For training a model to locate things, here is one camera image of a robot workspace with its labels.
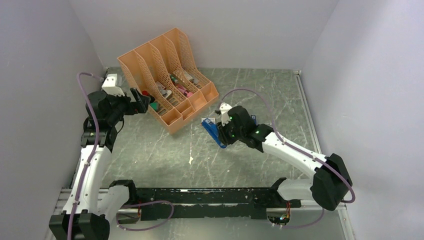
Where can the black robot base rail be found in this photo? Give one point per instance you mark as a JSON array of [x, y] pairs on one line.
[[214, 202]]

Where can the green round item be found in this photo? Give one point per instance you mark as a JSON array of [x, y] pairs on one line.
[[155, 106]]

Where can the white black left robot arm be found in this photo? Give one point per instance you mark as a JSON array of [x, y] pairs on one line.
[[85, 215]]

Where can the pink marker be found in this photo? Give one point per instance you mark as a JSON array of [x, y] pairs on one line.
[[183, 90]]

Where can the grey white stapler remover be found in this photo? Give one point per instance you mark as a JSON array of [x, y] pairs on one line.
[[166, 93]]

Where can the green capped marker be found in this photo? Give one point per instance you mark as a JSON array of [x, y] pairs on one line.
[[174, 79]]

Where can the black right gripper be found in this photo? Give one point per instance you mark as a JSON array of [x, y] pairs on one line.
[[223, 135]]

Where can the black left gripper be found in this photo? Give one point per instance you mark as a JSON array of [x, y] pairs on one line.
[[131, 107]]

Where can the blue metal stapler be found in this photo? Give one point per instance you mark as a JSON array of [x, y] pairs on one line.
[[213, 132]]

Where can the orange plastic file organizer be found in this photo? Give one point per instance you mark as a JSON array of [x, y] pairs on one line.
[[154, 61]]

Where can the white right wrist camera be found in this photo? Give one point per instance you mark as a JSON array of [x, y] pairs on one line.
[[224, 112]]

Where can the grey white item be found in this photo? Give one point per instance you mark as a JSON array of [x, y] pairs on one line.
[[191, 78]]

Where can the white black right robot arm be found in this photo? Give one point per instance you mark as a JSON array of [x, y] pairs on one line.
[[328, 180]]

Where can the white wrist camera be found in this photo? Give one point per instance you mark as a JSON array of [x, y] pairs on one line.
[[112, 85], [224, 112]]

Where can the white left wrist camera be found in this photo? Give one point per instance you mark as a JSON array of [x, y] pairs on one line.
[[112, 85]]

